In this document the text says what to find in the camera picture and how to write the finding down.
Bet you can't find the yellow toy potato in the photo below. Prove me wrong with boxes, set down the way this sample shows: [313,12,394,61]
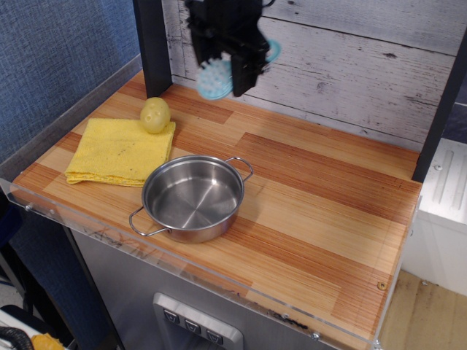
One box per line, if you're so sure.
[140,97,171,133]

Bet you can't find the clear acrylic table guard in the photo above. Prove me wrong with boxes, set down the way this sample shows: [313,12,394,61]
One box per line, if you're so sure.
[1,173,420,349]

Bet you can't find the grey metal side rail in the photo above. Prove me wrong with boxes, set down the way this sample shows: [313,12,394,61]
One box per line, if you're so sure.
[1,56,142,181]

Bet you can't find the light blue brush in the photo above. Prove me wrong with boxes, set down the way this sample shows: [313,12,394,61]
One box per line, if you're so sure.
[196,39,282,100]

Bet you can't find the stainless steel pot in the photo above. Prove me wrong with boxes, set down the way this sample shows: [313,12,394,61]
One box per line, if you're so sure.
[128,155,254,244]

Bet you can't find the black vertical post right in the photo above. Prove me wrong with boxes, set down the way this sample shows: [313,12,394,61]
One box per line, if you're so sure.
[412,0,467,183]

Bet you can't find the white appliance right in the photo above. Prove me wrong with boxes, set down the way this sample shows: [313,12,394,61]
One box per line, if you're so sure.
[401,139,466,295]

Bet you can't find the stainless steel cabinet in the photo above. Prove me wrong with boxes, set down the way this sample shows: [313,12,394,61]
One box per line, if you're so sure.
[69,225,344,350]

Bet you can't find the black vertical post left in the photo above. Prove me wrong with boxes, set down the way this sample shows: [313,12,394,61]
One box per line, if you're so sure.
[133,0,172,98]

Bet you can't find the black vertical post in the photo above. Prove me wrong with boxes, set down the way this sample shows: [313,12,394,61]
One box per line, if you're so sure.
[133,0,172,98]
[412,0,467,183]

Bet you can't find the silver button control panel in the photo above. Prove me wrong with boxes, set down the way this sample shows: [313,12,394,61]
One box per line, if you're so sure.
[153,292,244,349]

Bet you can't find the yellow object bottom left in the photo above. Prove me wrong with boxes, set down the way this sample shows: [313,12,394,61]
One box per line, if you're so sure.
[31,333,65,350]

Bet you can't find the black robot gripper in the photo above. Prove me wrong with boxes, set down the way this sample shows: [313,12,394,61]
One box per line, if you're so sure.
[185,1,268,97]

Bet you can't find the yellow folded cloth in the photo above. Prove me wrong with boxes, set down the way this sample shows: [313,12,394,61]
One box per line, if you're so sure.
[65,118,176,187]

